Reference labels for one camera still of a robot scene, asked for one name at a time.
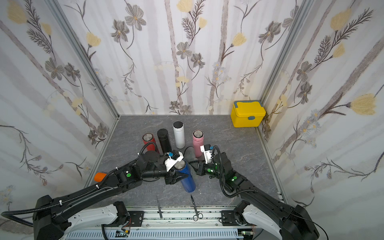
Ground blue thermos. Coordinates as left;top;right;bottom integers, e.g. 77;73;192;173
174;160;196;193

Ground scissors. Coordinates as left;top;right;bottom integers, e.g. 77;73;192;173
191;195;204;222

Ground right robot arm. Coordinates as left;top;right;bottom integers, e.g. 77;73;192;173
189;146;320;240

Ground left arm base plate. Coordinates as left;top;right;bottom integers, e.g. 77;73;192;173
121;211;145;228

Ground black thermos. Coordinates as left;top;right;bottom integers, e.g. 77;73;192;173
157;129;172;154

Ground orange cap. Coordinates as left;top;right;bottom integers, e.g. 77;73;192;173
94;173;107;183

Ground black corrugated cable conduit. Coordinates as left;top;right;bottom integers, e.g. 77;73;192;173
0;182;100;229

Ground metal tweezers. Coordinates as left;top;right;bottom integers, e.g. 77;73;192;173
156;196;163;219

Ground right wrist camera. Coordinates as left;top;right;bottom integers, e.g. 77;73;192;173
201;144;213;164

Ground yellow lidded box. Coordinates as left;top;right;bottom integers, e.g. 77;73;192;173
231;100;266;128

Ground aluminium front rail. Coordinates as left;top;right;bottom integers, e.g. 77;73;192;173
64;206;301;240

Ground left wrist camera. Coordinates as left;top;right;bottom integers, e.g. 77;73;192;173
164;152;184;172

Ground red thermos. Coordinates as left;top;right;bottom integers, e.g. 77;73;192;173
142;133;158;152

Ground white thermos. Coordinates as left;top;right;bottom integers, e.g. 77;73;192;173
173;121;186;149

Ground pink thermos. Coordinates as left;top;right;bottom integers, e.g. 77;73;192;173
193;130;204;158

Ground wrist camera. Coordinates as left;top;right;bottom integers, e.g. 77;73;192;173
201;144;213;164
164;152;184;172

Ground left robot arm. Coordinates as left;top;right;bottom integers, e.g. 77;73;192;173
33;150;188;240

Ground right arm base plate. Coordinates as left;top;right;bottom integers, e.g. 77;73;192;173
220;210;239;227

